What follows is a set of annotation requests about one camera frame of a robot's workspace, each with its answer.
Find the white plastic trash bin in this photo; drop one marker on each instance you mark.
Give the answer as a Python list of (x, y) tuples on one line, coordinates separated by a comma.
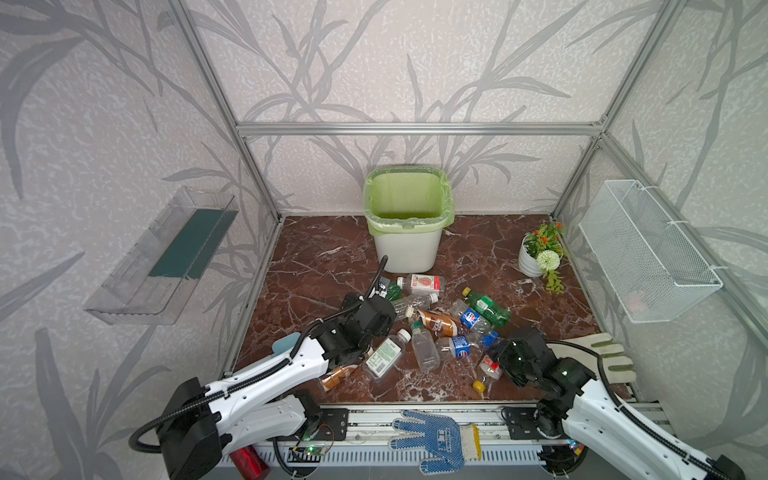
[(408, 252)]

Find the clear bottle green cap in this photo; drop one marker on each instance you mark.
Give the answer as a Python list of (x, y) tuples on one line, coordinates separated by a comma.
[(424, 347)]

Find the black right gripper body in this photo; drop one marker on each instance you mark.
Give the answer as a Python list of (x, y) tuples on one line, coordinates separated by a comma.
[(513, 352)]

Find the green bin liner bag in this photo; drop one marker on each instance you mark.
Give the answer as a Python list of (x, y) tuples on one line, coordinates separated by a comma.
[(407, 199)]

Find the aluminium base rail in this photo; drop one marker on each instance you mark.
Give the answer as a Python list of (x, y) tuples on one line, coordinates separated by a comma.
[(377, 435)]

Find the white wire mesh basket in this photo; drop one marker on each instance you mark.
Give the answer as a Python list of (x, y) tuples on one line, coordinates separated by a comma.
[(653, 267)]

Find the light blue spatula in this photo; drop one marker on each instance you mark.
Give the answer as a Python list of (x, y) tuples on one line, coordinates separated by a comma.
[(285, 344)]

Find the guava juice bottle red label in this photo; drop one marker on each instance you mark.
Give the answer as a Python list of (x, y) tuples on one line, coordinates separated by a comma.
[(421, 284)]

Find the potted artificial flower plant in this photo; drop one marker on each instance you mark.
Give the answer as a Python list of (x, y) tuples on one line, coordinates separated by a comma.
[(542, 253)]

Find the red spray bottle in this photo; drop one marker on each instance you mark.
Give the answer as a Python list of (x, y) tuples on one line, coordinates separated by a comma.
[(249, 464)]

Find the blue label crushed bottle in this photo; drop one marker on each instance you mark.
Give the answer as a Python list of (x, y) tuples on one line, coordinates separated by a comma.
[(463, 345)]

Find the beige striped oven mitt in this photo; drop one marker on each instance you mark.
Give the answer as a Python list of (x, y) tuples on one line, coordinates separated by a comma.
[(618, 367)]

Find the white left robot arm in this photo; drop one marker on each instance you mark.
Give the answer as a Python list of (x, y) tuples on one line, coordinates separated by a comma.
[(203, 423)]

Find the green bottle yellow cap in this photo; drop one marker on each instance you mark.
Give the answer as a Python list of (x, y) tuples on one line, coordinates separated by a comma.
[(494, 313)]

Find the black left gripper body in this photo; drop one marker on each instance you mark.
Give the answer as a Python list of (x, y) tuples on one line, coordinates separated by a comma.
[(380, 309)]

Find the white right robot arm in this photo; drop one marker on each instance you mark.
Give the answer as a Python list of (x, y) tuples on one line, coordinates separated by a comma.
[(580, 404)]

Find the clear wall shelf tray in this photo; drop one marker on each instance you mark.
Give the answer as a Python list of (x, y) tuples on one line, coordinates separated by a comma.
[(155, 280)]

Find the red label yellow cap bottle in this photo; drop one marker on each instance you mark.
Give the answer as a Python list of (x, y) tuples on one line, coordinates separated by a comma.
[(487, 373)]

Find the brown tea bottle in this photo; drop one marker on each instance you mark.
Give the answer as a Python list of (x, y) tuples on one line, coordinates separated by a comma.
[(439, 323), (337, 376)]

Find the green circuit board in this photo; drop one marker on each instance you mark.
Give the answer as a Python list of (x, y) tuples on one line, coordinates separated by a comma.
[(309, 452)]

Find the blue label pepsi bottle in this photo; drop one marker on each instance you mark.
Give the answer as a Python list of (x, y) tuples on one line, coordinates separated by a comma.
[(469, 318)]

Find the blue dotted work glove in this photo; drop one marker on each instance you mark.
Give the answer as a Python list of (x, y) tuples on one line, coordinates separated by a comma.
[(449, 444)]

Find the clear unlabelled bottle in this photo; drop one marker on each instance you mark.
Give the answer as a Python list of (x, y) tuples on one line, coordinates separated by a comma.
[(413, 302)]

